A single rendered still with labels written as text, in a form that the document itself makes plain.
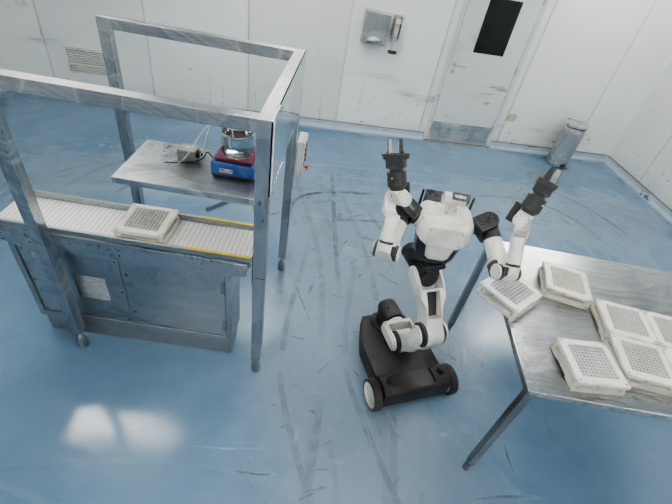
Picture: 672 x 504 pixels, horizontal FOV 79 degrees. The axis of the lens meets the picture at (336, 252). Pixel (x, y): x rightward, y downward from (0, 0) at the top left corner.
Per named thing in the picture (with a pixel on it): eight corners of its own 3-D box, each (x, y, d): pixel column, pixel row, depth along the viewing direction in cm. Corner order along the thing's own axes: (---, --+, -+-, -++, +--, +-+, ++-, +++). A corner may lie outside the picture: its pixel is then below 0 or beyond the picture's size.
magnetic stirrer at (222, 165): (263, 161, 205) (264, 144, 200) (254, 183, 189) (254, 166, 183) (223, 154, 204) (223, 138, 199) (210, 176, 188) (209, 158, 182)
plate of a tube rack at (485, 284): (542, 297, 219) (543, 294, 218) (516, 315, 206) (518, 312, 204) (504, 269, 232) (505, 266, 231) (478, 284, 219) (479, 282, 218)
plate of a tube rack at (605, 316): (639, 311, 222) (642, 309, 221) (657, 347, 203) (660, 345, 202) (593, 300, 224) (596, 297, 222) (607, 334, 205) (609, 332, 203)
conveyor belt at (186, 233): (262, 239, 235) (262, 232, 232) (252, 269, 216) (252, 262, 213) (22, 201, 230) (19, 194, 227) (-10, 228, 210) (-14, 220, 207)
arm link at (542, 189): (564, 189, 182) (548, 213, 186) (547, 180, 188) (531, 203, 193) (551, 182, 174) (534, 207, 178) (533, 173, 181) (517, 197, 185)
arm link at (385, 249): (380, 217, 187) (370, 257, 190) (402, 222, 184) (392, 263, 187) (385, 216, 197) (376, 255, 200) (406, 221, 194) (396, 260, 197)
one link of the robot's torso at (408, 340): (383, 333, 272) (415, 321, 228) (410, 328, 278) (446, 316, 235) (388, 356, 267) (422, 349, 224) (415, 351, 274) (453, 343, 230)
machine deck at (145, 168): (270, 166, 210) (270, 159, 208) (253, 207, 181) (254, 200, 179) (148, 146, 208) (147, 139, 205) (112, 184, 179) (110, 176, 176)
